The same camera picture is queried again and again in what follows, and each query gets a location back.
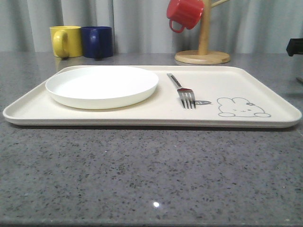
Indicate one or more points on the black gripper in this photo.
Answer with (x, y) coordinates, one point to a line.
(295, 46)

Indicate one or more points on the silver spoon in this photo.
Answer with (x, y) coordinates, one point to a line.
(299, 79)

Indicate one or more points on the silver fork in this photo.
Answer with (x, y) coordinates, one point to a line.
(186, 95)

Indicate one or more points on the white round plate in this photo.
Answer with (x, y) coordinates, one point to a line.
(102, 87)

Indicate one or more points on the cream rabbit serving tray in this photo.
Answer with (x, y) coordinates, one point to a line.
(225, 97)

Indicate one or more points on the wooden mug tree stand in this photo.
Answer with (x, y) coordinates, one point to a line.
(202, 55)

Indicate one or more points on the red mug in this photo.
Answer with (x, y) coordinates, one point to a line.
(184, 14)

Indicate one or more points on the grey curtain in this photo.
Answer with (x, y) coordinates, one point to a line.
(236, 26)

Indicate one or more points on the dark blue mug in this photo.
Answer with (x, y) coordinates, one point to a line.
(97, 41)

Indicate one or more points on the yellow mug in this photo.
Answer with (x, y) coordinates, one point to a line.
(66, 41)

